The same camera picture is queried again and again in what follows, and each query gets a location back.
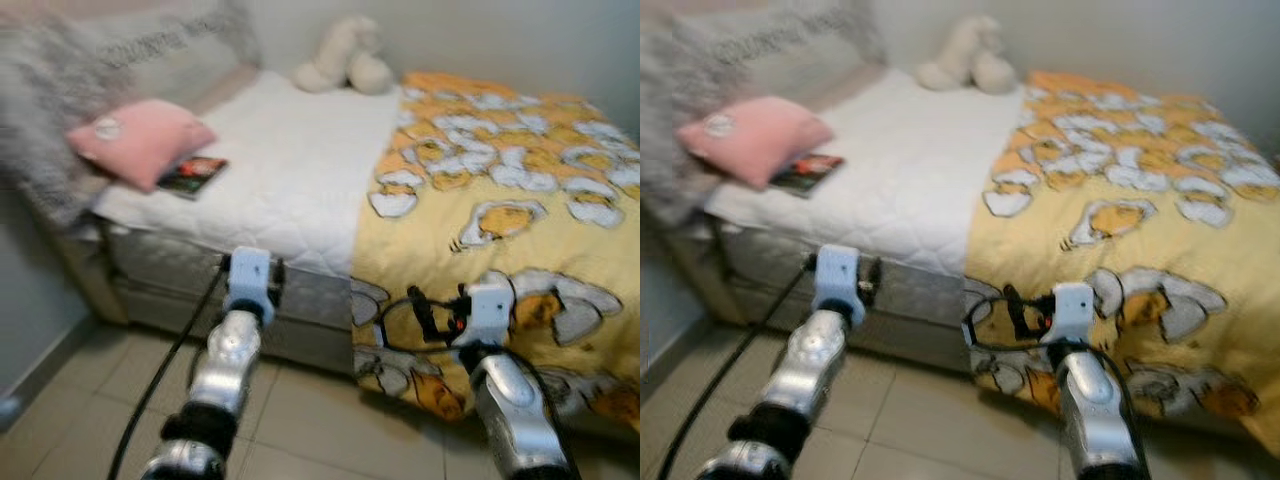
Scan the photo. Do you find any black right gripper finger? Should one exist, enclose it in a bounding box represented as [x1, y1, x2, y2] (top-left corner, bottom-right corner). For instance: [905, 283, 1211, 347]
[999, 282, 1032, 340]
[405, 284, 442, 342]

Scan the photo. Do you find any dark red cover book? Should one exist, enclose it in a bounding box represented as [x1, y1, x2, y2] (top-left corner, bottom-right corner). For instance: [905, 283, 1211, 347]
[767, 152, 847, 200]
[156, 155, 230, 202]

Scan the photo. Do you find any pink cartoon pillow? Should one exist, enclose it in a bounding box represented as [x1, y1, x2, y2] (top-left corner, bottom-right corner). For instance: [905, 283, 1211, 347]
[675, 95, 837, 190]
[65, 98, 219, 194]

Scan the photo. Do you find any yellow cartoon print blanket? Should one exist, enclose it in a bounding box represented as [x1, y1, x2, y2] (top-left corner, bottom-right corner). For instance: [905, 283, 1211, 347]
[962, 69, 1280, 459]
[350, 71, 641, 433]

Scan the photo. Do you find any white quilted mattress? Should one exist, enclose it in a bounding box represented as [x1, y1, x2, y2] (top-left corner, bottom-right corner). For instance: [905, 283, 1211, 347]
[700, 67, 1031, 373]
[90, 68, 407, 377]

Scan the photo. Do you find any beige curved pillow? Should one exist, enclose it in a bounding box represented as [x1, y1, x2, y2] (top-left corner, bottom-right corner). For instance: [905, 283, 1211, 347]
[292, 14, 395, 97]
[914, 14, 1019, 97]

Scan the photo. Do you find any white scroll print headboard cover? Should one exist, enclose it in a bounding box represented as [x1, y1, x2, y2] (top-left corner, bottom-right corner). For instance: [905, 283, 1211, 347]
[0, 0, 263, 228]
[640, 0, 887, 228]

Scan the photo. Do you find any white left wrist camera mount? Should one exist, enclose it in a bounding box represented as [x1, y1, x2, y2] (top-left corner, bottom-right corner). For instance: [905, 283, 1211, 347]
[225, 246, 274, 314]
[811, 244, 862, 312]

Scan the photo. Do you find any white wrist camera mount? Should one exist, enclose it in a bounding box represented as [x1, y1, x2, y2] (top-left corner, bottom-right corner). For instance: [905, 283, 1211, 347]
[225, 246, 274, 314]
[1046, 282, 1097, 347]
[811, 244, 862, 312]
[461, 283, 517, 349]

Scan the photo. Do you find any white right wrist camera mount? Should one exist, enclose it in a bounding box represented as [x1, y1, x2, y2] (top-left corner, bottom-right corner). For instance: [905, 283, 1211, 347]
[461, 283, 517, 349]
[1046, 282, 1097, 347]

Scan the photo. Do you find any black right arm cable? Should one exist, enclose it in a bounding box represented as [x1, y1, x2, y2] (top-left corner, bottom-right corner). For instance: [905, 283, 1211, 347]
[376, 290, 581, 480]
[965, 290, 1151, 480]

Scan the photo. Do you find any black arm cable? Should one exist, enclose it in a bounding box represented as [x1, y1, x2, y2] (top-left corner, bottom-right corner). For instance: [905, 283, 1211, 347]
[965, 290, 1151, 480]
[105, 255, 229, 480]
[655, 253, 816, 480]
[376, 290, 581, 480]

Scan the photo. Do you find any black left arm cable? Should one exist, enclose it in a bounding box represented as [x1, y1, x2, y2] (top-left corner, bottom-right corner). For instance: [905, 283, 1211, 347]
[105, 255, 229, 480]
[655, 253, 816, 480]

